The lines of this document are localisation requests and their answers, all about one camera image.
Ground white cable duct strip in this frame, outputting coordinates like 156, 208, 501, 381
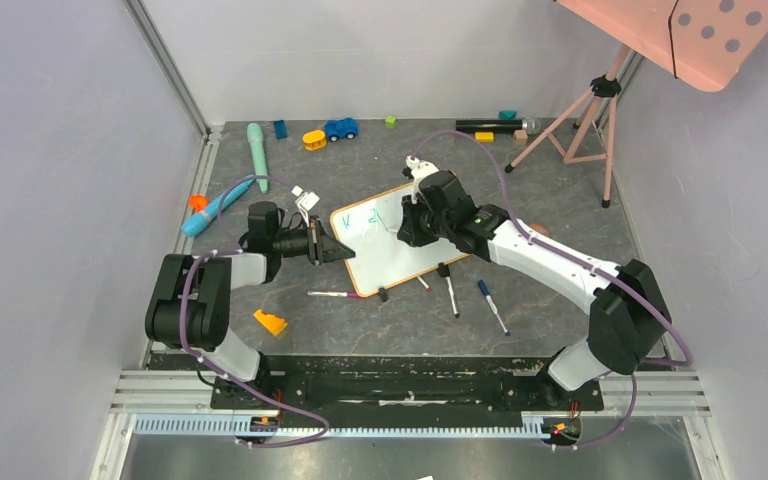
133, 413, 550, 440

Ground yellow small brick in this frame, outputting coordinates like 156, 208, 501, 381
474, 132, 495, 143

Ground blue capped marker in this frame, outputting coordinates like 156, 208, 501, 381
477, 279, 511, 336

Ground yellow toy wedge block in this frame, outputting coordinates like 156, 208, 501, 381
253, 310, 288, 337

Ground dark blue small brick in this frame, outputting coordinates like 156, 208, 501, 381
273, 120, 288, 140

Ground pink tripod stand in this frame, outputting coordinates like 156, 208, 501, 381
504, 44, 631, 209

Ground red capped marker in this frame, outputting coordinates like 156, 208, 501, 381
416, 276, 432, 292

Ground orange toy brick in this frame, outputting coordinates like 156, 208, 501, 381
530, 223, 550, 237

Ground orange small toy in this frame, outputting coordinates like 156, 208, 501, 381
188, 195, 210, 212

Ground mint green toy pen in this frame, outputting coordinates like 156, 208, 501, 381
246, 123, 269, 193

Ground blue toy car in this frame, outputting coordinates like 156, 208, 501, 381
324, 117, 359, 142

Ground light blue toy pen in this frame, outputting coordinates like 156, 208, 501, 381
180, 177, 254, 238

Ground black capped marker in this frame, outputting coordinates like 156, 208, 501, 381
443, 276, 460, 318

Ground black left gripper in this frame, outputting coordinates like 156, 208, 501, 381
272, 216, 355, 266

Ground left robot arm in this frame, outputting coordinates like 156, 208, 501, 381
145, 201, 356, 408

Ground teal small block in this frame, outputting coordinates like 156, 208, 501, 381
498, 110, 517, 120

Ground black cylinder tube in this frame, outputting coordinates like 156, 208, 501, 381
455, 119, 526, 134

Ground clear small ball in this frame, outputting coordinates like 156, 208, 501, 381
522, 117, 543, 136

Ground yellow oval toy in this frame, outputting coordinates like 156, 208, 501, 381
302, 129, 328, 151

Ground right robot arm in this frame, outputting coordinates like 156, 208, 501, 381
397, 162, 671, 408

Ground pink perforated panel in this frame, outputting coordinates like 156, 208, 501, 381
559, 0, 768, 92

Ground tan wooden cube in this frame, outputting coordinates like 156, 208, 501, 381
512, 130, 530, 146

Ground white board orange frame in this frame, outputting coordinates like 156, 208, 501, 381
330, 184, 466, 298

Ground purple capped marker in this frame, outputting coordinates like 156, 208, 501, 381
305, 290, 364, 299

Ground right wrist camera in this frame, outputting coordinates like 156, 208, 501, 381
402, 156, 439, 204

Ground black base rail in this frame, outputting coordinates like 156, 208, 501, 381
148, 353, 673, 432

